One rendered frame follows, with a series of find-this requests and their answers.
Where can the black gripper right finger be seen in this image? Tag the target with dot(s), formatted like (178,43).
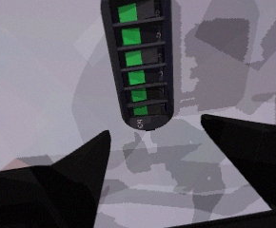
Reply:
(251,147)

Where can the dark grey controller unit with green rocker switches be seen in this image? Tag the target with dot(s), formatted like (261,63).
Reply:
(139,39)

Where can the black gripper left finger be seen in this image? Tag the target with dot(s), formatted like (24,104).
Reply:
(70,189)

